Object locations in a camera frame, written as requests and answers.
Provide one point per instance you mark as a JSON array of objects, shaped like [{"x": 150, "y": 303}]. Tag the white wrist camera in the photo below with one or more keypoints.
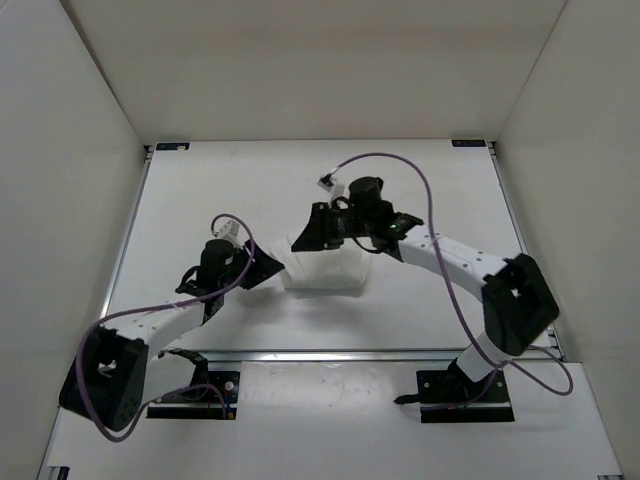
[
  {"x": 229, "y": 232},
  {"x": 332, "y": 186}
]

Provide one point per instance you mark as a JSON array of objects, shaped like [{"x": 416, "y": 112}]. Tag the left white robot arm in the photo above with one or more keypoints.
[{"x": 119, "y": 370}]

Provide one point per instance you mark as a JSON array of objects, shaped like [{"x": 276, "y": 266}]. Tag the left aluminium table rail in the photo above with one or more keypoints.
[{"x": 113, "y": 280}]

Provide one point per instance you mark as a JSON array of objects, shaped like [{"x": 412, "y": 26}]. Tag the white skirt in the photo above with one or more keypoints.
[{"x": 341, "y": 272}]

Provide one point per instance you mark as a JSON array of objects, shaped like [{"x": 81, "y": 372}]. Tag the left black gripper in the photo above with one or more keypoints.
[{"x": 262, "y": 268}]

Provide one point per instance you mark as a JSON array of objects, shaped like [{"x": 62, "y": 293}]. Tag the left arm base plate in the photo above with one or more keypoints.
[{"x": 203, "y": 403}]

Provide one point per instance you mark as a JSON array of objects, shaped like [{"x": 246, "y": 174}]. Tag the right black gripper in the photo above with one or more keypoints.
[{"x": 317, "y": 235}]

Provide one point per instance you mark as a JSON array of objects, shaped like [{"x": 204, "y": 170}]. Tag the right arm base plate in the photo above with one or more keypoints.
[{"x": 445, "y": 397}]

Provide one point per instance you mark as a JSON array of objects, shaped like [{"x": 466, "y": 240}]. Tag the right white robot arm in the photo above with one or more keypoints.
[{"x": 516, "y": 300}]

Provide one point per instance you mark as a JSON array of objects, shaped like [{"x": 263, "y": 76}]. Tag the left blue corner sticker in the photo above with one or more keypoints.
[{"x": 172, "y": 146}]

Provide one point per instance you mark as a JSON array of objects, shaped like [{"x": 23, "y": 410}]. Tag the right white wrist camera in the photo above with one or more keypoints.
[{"x": 332, "y": 186}]

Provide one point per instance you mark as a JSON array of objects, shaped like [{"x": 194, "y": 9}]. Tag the right aluminium table rail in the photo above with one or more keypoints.
[{"x": 518, "y": 222}]

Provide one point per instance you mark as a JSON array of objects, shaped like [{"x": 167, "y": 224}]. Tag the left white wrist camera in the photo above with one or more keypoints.
[{"x": 229, "y": 232}]

